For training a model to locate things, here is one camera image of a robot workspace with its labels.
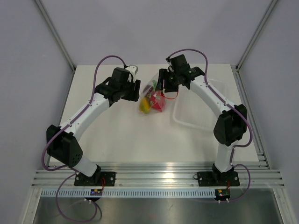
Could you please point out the left aluminium frame post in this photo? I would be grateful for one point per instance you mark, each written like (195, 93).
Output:
(50, 25)

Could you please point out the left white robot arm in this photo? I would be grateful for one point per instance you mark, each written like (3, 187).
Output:
(63, 140)

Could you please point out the aluminium mounting rail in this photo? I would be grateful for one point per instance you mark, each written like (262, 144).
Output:
(179, 175)

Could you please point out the pink dragon fruit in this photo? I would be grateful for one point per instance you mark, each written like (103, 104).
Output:
(157, 98)

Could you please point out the small circuit board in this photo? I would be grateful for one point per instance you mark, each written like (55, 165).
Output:
(96, 192)
(222, 194)

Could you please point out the yellow green mango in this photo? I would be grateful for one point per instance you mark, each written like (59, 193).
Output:
(144, 106)

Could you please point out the right small circuit board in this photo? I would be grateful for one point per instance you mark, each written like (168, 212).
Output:
(222, 194)

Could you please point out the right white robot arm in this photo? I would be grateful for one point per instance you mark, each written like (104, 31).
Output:
(231, 119)

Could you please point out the clear zip bag orange zipper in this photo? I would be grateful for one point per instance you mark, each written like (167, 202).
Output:
(167, 98)

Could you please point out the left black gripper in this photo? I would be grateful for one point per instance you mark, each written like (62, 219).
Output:
(131, 96)

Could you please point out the dark red apple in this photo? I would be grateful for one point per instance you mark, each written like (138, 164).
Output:
(148, 88)

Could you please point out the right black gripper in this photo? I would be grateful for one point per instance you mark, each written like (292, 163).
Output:
(163, 75)

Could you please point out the aluminium frame post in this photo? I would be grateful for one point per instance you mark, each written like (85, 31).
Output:
(258, 31)
(50, 25)

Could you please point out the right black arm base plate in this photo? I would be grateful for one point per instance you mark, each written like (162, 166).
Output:
(206, 179)

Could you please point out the white slotted cable duct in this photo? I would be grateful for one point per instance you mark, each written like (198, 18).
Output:
(132, 193)

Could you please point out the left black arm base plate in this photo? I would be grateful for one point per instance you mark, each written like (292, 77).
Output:
(107, 178)

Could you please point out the right aluminium frame post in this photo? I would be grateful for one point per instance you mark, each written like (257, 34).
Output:
(258, 31)

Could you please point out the left small circuit board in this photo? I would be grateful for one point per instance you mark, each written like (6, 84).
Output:
(96, 192)

